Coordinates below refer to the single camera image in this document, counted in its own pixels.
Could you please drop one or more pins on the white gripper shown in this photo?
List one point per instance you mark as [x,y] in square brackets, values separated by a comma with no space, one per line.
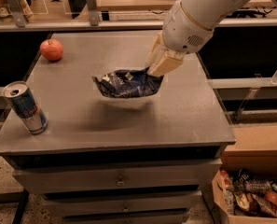
[184,32]

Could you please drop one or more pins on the blue chip bag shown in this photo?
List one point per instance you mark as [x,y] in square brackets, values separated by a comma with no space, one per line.
[128,84]

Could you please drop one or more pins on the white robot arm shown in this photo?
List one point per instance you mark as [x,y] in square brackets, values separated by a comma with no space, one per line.
[209,13]

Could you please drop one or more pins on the red bull can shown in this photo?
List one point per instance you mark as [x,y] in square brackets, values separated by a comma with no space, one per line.
[20,98]

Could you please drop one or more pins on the red apple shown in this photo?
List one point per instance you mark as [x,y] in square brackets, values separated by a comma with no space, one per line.
[51,49]

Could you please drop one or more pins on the grey drawer cabinet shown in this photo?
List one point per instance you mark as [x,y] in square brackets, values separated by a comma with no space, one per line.
[117,161]

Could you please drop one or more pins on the cardboard box of snacks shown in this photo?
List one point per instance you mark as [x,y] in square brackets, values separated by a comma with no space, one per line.
[244,198]

